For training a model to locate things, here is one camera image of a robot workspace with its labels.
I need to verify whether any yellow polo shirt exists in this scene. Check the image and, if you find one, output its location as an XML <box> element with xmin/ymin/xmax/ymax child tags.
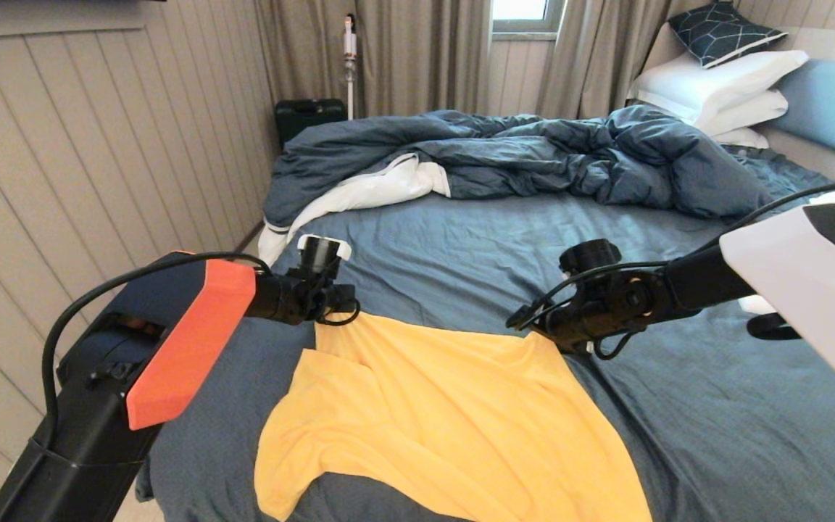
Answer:
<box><xmin>254</xmin><ymin>312</ymin><xmax>654</xmax><ymax>522</ymax></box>

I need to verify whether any bed with blue sheet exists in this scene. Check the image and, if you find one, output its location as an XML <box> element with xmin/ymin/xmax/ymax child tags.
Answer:
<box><xmin>135</xmin><ymin>145</ymin><xmax>835</xmax><ymax>522</ymax></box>

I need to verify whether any dark blue duvet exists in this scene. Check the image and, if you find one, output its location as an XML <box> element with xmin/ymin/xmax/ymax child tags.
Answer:
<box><xmin>258</xmin><ymin>104</ymin><xmax>775</xmax><ymax>265</ymax></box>

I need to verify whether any dark green hard case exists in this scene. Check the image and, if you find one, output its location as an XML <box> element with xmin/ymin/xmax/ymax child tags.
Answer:
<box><xmin>276</xmin><ymin>99</ymin><xmax>348</xmax><ymax>149</ymax></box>

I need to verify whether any white pillow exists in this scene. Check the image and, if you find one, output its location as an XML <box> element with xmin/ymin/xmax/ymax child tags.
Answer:
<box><xmin>696</xmin><ymin>88</ymin><xmax>791</xmax><ymax>136</ymax></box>
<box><xmin>628</xmin><ymin>48</ymin><xmax>811</xmax><ymax>125</ymax></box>
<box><xmin>713</xmin><ymin>126</ymin><xmax>771</xmax><ymax>149</ymax></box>

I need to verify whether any white stick vacuum cleaner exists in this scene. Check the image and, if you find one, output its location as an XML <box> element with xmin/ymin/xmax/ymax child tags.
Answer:
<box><xmin>343</xmin><ymin>13</ymin><xmax>358</xmax><ymax>121</ymax></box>

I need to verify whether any beige window curtain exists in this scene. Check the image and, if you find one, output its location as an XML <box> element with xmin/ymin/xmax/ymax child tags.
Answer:
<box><xmin>256</xmin><ymin>0</ymin><xmax>492</xmax><ymax>120</ymax></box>
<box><xmin>536</xmin><ymin>0</ymin><xmax>715</xmax><ymax>120</ymax></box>

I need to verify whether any dark patterned cushion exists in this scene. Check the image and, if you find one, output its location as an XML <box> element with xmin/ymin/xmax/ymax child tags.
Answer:
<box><xmin>669</xmin><ymin>0</ymin><xmax>789</xmax><ymax>68</ymax></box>

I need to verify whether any grey framed window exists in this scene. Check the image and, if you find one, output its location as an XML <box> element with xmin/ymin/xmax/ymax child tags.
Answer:
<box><xmin>491</xmin><ymin>0</ymin><xmax>567</xmax><ymax>36</ymax></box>

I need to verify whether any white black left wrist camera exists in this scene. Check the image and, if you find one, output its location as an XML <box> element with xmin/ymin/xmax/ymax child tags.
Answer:
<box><xmin>296</xmin><ymin>233</ymin><xmax>353</xmax><ymax>282</ymax></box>

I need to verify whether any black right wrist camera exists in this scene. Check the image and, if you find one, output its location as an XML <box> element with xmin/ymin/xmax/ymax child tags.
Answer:
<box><xmin>560</xmin><ymin>239</ymin><xmax>623</xmax><ymax>281</ymax></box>

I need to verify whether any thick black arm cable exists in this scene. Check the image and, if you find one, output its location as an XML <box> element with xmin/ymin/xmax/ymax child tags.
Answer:
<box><xmin>42</xmin><ymin>252</ymin><xmax>272</xmax><ymax>439</ymax></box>

